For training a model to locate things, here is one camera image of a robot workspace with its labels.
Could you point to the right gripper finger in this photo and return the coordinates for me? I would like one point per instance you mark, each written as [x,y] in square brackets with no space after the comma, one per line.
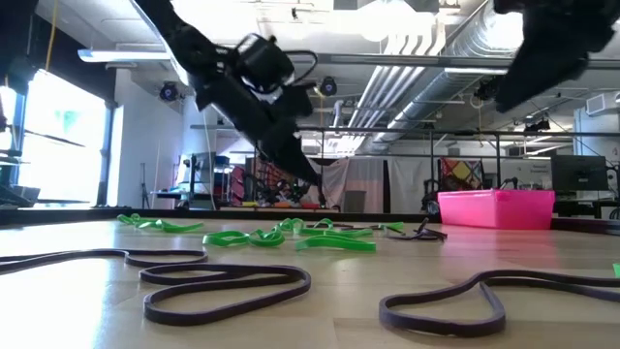
[537,77]

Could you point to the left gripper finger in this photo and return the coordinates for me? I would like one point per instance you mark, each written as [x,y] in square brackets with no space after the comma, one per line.
[293,150]
[272,157]

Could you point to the pink plastic basket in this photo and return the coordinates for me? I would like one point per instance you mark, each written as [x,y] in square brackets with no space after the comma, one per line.
[496,211]

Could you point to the dark rubber band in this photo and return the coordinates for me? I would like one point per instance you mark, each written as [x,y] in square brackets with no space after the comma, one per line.
[306,282]
[346,226]
[169,252]
[385,310]
[426,236]

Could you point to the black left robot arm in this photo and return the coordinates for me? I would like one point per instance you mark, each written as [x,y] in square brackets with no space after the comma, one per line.
[179,29]

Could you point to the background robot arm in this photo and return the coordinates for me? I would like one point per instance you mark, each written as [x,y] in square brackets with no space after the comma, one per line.
[428,196]

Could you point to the red web pattern tapestry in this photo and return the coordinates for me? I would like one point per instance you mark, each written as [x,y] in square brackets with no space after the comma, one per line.
[266,177]

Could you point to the black ceiling spotlight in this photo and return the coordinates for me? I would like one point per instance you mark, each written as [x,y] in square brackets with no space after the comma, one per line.
[537,125]

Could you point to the white hanging sheet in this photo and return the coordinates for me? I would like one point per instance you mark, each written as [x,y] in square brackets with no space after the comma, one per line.
[358,174]
[407,186]

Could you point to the monitor on black stand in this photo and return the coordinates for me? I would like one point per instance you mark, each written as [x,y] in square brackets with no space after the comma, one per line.
[194,174]

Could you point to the grey chair back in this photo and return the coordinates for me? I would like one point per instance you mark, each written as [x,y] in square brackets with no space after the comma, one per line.
[356,201]

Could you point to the black computer monitor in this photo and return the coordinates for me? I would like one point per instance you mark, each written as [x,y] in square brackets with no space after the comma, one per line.
[579,172]

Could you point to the grey ceiling beam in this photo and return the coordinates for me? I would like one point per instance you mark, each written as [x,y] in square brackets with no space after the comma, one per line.
[368,59]

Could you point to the colourful geometric tapestry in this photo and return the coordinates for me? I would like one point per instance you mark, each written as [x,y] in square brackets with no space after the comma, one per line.
[462,172]

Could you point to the black tripod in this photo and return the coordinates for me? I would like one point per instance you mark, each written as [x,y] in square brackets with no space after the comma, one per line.
[144,189]

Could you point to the fluorescent ceiling light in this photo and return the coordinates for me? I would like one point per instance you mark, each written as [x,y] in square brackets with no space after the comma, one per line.
[126,55]

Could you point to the dark side desk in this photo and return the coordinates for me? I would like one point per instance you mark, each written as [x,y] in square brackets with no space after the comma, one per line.
[14,194]

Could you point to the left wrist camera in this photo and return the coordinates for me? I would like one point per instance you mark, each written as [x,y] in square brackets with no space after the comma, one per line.
[264,63]

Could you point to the white wall air unit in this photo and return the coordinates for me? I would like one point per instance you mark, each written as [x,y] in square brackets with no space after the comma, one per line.
[603,104]

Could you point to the round ceiling camera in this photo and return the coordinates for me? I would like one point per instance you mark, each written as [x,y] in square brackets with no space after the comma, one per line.
[168,92]

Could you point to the black metal rig frame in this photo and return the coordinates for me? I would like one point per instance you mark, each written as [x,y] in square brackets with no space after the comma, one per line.
[368,129]

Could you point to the silver spiral air duct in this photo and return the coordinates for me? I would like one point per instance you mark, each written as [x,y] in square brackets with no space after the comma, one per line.
[402,123]

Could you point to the black aluminium table frame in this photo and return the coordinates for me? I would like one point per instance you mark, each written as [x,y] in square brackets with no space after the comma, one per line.
[48,216]

